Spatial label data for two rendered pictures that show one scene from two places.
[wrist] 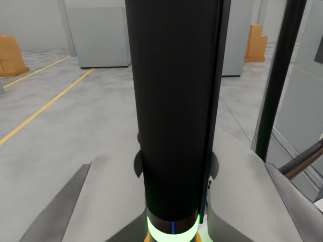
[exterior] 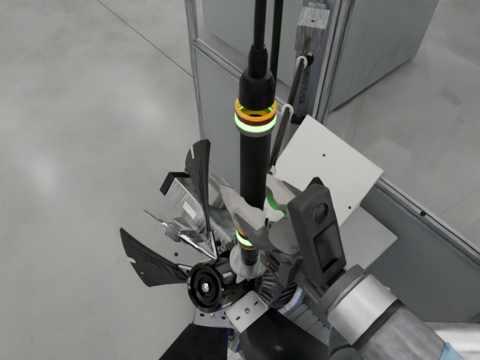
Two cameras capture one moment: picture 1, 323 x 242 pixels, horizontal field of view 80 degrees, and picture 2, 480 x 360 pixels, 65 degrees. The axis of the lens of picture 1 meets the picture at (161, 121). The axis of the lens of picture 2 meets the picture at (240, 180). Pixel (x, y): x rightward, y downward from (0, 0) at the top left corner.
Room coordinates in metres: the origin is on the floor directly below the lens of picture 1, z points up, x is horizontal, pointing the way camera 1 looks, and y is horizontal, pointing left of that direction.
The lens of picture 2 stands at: (-0.13, 0.21, 2.08)
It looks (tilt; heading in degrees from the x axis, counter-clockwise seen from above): 52 degrees down; 318
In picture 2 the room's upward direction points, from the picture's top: straight up
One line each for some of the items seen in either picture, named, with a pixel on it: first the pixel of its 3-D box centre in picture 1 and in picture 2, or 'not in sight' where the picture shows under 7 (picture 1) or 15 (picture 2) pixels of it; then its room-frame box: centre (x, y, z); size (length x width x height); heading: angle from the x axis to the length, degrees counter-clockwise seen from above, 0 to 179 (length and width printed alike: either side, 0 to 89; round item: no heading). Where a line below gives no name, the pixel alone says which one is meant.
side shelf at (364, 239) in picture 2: not in sight; (338, 224); (0.17, -0.56, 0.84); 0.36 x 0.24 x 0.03; 177
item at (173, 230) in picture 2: not in sight; (175, 231); (0.43, -0.03, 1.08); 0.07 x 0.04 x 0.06; 8
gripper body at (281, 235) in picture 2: not in sight; (308, 259); (-0.03, 0.00, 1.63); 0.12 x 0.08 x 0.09; 177
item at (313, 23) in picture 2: not in sight; (312, 28); (0.42, -0.53, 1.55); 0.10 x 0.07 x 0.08; 122
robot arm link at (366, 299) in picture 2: not in sight; (361, 304); (-0.11, 0.00, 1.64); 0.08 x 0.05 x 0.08; 87
